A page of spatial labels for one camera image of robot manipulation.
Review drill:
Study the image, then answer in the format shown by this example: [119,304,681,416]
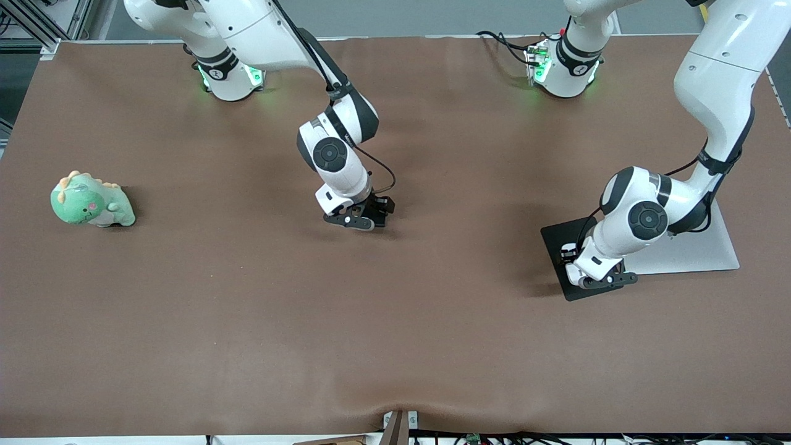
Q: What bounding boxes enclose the brown table cloth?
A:
[0,34,791,436]

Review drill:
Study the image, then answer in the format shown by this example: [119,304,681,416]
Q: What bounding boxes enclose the black left arm base cables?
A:
[476,30,546,66]

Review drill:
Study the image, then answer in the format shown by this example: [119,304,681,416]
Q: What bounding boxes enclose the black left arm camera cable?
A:
[575,105,756,248]

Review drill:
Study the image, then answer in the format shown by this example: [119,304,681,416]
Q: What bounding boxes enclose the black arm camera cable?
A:
[575,105,756,248]
[272,0,397,198]

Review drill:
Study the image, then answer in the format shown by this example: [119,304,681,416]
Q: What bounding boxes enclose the grey table edge bracket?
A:
[382,410,420,445]

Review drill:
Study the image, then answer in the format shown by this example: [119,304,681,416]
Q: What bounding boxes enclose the silver laptop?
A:
[621,201,740,276]

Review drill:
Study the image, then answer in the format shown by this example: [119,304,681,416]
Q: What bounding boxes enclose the black mouse pad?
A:
[540,216,624,302]

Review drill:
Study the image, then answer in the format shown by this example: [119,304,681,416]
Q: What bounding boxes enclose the brown wooden board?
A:
[294,435,366,445]

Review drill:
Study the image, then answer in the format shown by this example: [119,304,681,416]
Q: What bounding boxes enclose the aluminium frame strut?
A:
[0,0,118,53]

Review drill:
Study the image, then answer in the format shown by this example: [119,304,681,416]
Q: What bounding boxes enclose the green dinosaur plush toy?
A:
[51,171,136,227]

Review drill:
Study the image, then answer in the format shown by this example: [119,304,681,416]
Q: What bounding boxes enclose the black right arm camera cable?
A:
[272,0,397,198]

